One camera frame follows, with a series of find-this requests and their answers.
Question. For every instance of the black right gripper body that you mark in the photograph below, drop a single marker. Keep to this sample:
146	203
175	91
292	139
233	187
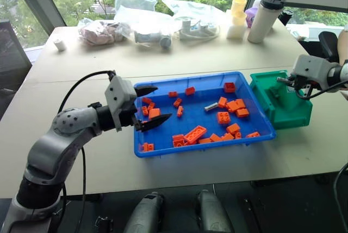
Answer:
302	83

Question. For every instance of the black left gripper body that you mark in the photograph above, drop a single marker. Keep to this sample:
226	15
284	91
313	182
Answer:
127	117

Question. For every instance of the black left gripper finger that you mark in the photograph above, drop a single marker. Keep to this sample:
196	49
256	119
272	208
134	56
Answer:
145	90
156	122

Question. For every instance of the silver cylindrical battery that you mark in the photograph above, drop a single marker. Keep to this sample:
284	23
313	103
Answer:
211	106
282	79

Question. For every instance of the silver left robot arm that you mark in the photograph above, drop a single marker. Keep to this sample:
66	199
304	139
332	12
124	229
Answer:
54	146

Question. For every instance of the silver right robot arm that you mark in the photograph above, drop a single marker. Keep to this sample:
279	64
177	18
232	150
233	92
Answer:
340	73

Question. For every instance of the green plastic bin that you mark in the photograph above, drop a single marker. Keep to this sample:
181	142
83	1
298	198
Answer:
288	113

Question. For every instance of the blue plastic bin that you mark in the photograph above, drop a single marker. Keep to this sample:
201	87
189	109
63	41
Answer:
195	118

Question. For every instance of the orange square toy brick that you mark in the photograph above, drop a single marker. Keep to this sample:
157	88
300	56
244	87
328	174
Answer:
178	141
240	103
154	113
233	129
242	113
232	106
223	118

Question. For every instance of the small orange toy brick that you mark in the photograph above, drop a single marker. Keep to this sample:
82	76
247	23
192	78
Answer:
253	134
237	135
173	94
150	105
227	136
146	100
177	102
145	111
190	91
180	111
222	102
215	137
148	147
204	140

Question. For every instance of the dark cylindrical battery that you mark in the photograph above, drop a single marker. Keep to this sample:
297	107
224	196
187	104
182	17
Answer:
275	92

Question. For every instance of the long orange toy brick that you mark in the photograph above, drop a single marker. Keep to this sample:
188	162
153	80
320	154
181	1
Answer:
195	134

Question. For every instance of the black office chair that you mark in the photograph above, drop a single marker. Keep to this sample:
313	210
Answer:
329	43

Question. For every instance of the plastic bag with white device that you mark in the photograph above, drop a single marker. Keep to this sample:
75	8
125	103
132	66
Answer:
146	30

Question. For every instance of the orange cube toy brick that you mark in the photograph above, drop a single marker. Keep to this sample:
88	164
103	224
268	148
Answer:
229	87

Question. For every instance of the black round container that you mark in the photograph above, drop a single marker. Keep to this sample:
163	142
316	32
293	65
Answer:
286	16

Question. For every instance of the white tumbler with black lid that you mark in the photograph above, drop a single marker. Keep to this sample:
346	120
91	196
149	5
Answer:
262	20

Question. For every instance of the white foam block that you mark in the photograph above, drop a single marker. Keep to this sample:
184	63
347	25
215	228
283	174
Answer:
236	31

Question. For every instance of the plastic bag with pink contents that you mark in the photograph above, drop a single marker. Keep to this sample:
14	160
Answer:
100	33

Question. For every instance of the purple packet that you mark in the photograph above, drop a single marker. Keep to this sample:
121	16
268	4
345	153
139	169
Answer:
251	16

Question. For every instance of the yellow plastic cup stack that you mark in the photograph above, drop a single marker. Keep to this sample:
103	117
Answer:
238	9

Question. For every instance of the grey rounded robot leg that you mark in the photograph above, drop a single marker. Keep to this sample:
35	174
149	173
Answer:
213	214
145	214

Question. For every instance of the crumpled clear plastic bag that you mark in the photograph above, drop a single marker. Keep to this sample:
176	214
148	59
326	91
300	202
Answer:
195	9

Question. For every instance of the small white cylinder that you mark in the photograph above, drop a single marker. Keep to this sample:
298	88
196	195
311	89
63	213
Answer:
59	44

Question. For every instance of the dark chair with mesh back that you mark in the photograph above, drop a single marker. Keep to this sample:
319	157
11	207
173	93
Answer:
12	53

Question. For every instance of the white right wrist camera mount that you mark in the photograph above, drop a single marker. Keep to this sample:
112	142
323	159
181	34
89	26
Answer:
312	67

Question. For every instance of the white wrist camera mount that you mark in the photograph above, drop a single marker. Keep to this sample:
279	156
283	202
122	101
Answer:
119	92
312	67

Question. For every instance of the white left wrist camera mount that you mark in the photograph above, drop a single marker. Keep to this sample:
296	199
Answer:
119	92

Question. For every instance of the small black bracket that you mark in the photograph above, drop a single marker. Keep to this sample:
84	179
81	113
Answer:
104	224

